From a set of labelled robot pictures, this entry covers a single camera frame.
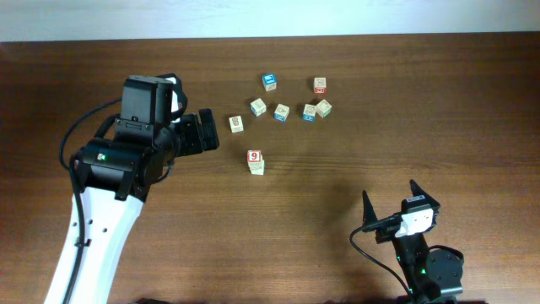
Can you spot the blue number five block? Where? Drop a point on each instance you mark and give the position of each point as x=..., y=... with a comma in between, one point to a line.
x=258, y=107

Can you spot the red letter I block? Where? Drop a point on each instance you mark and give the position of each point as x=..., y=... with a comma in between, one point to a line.
x=254, y=156

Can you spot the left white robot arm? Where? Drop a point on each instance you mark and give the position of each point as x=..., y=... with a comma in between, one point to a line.
x=112, y=175

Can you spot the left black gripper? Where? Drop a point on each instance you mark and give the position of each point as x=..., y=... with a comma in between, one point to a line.
x=187, y=126

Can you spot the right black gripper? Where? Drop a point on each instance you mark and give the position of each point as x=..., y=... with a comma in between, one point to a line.
x=391, y=225

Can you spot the plain wooden drawing block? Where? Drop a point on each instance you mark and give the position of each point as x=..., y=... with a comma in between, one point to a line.
x=257, y=168

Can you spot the blue edge wooden block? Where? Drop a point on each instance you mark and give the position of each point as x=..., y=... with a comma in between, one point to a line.
x=309, y=113

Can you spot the green drawing wooden block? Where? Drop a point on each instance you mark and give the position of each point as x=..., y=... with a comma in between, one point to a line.
x=323, y=108

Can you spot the yellow snake wooden block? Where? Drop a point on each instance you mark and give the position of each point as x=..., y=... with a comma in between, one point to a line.
x=236, y=124

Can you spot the red framed far block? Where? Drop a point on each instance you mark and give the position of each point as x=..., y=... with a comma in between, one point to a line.
x=320, y=85

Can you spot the blue letter D block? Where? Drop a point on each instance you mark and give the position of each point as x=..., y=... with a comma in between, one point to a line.
x=281, y=112

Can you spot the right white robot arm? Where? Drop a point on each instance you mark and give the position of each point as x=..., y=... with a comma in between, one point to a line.
x=432, y=274

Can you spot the blue top leaf block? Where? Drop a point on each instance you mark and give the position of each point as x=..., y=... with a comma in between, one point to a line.
x=269, y=81

